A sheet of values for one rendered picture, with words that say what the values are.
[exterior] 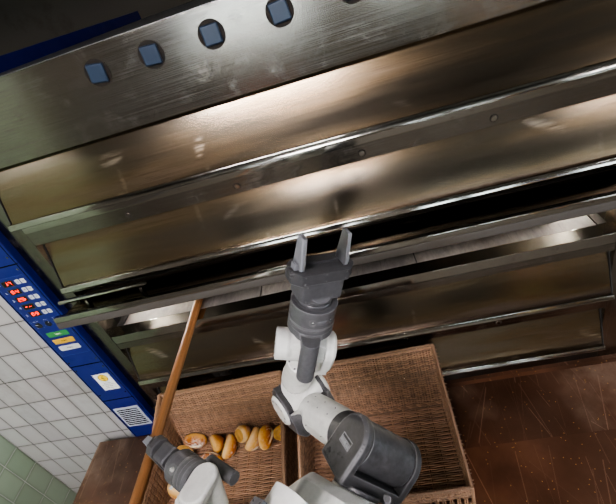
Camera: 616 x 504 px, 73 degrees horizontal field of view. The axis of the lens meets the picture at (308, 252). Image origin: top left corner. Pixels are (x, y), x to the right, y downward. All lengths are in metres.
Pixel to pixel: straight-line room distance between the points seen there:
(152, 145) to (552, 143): 1.10
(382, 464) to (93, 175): 1.07
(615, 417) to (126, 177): 1.78
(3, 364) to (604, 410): 2.31
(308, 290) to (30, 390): 1.73
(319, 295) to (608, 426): 1.32
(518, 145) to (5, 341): 1.94
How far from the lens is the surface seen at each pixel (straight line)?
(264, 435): 1.85
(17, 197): 1.54
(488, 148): 1.29
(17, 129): 1.42
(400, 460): 0.86
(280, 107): 1.16
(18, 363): 2.13
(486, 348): 1.79
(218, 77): 1.15
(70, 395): 2.20
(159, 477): 1.93
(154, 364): 1.86
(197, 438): 1.99
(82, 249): 1.57
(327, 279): 0.71
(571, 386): 1.92
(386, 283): 1.46
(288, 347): 0.82
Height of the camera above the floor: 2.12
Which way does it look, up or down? 34 degrees down
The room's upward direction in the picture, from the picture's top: 20 degrees counter-clockwise
